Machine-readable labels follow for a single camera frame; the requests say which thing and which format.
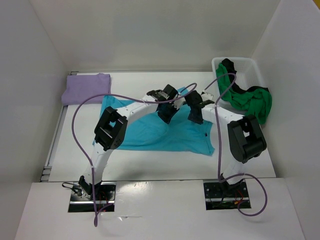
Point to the white plastic laundry basket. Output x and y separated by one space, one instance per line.
248 75

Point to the cyan t shirt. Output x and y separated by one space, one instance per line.
150 133

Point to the black t shirt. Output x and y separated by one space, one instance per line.
229 65

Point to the green t shirt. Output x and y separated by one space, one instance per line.
257 103

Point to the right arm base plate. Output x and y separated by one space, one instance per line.
221 196

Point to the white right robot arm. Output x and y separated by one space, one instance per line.
244 135

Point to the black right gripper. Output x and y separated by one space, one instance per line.
197 120

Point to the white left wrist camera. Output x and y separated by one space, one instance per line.
178 102

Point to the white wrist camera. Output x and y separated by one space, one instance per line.
207 96
178 102

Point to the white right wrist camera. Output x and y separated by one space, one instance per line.
207 96

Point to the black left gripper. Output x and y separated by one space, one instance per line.
167 119

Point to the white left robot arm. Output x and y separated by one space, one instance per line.
111 129

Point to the purple t shirt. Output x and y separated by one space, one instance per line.
81 87

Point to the aluminium table edge rail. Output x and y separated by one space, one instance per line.
68 163

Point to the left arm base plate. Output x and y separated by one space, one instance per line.
79 203

